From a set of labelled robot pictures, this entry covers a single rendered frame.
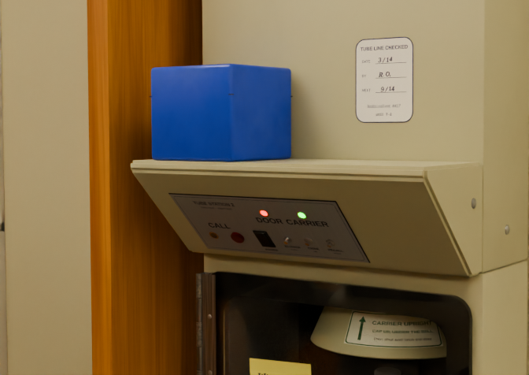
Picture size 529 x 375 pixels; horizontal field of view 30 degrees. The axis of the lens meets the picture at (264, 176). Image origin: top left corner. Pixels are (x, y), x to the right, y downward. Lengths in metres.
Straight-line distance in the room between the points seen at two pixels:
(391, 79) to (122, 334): 0.39
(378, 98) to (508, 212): 0.16
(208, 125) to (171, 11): 0.22
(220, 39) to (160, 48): 0.08
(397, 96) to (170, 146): 0.22
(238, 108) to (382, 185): 0.17
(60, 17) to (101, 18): 0.81
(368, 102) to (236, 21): 0.18
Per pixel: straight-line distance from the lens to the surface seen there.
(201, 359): 1.08
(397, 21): 0.94
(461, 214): 0.86
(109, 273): 1.04
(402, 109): 0.93
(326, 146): 0.97
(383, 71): 0.94
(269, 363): 1.02
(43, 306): 1.91
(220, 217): 0.96
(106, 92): 1.03
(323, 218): 0.89
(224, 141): 0.91
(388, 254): 0.89
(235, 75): 0.91
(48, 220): 1.88
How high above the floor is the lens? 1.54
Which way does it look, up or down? 3 degrees down
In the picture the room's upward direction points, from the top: straight up
